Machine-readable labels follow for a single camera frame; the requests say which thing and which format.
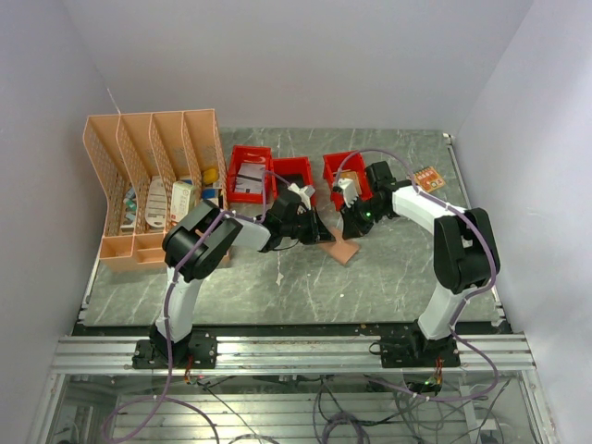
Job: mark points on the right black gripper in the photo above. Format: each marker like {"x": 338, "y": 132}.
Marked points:
{"x": 352, "y": 227}

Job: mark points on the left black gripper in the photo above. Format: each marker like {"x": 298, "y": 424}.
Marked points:
{"x": 318, "y": 232}

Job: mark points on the brown leather card holder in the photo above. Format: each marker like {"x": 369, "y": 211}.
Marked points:
{"x": 340, "y": 250}

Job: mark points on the gold cards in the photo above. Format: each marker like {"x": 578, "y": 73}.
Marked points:
{"x": 358, "y": 178}

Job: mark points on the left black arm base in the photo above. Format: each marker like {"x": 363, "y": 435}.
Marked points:
{"x": 197, "y": 350}

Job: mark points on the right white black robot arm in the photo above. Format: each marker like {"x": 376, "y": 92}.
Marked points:
{"x": 465, "y": 261}

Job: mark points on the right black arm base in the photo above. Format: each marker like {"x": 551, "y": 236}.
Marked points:
{"x": 413, "y": 350}

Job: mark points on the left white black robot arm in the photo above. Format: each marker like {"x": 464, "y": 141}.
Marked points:
{"x": 195, "y": 247}

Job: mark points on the white black cards stack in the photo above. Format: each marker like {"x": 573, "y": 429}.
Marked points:
{"x": 249, "y": 178}

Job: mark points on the orange spiral notepad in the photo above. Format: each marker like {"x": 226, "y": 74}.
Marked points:
{"x": 429, "y": 179}

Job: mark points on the yellow round object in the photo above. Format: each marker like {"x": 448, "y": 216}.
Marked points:
{"x": 210, "y": 176}

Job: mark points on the white green box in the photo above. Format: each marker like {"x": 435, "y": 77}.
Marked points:
{"x": 182, "y": 200}

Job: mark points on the white oval package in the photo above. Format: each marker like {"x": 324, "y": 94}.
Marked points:
{"x": 155, "y": 213}

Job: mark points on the pink mesh desk organizer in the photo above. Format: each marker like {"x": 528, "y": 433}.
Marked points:
{"x": 138, "y": 158}

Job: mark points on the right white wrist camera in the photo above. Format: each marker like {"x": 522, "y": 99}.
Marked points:
{"x": 348, "y": 191}

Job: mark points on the aluminium frame rails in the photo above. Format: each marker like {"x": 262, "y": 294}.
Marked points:
{"x": 298, "y": 350}

